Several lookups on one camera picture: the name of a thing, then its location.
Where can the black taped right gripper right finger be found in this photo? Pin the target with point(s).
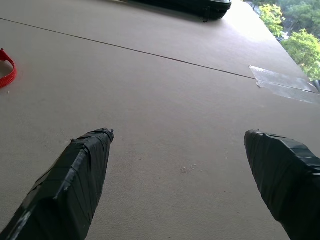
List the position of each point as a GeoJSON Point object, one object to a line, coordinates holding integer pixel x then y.
{"type": "Point", "coordinates": [287, 180]}

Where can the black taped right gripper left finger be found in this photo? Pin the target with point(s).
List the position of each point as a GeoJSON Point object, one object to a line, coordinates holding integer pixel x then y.
{"type": "Point", "coordinates": [67, 190]}

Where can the clear adhesive tape strip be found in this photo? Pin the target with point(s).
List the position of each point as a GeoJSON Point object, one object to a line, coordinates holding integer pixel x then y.
{"type": "Point", "coordinates": [282, 83]}

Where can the green trees outside window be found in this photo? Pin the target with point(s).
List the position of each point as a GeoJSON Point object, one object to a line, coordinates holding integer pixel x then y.
{"type": "Point", "coordinates": [297, 32]}

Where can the black zippered case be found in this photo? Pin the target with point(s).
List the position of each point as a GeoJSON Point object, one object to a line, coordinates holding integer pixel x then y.
{"type": "Point", "coordinates": [200, 7]}

